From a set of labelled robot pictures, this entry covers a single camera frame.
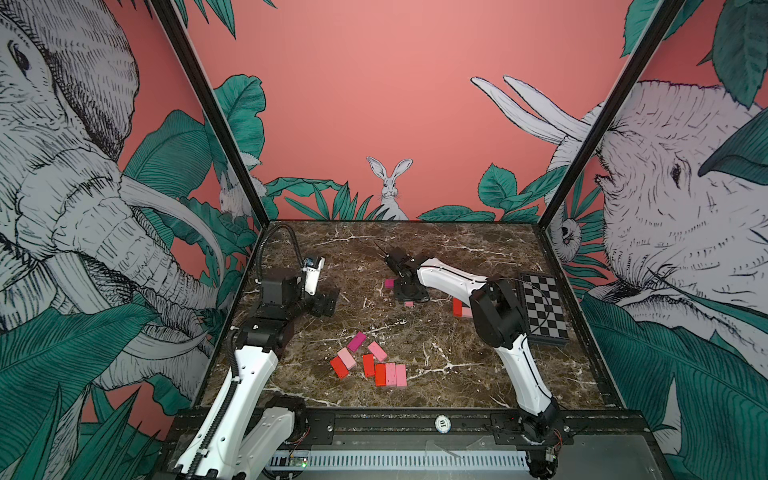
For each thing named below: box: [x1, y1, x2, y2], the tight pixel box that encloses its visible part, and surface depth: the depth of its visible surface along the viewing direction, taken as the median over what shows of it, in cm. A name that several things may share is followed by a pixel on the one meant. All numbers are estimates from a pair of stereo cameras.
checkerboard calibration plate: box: [517, 272, 570, 347], surface depth 95 cm
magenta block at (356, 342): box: [347, 332, 367, 353], surface depth 90 cm
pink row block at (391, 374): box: [385, 363, 397, 387], surface depth 83 cm
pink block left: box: [337, 347, 357, 370], surface depth 87 cm
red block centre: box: [363, 354, 375, 377], surface depth 85 cm
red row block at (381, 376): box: [375, 363, 387, 387], surface depth 84 cm
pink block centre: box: [367, 341, 388, 362], surface depth 88 cm
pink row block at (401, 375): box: [396, 364, 407, 387], surface depth 83 cm
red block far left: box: [330, 356, 349, 379], surface depth 85 cm
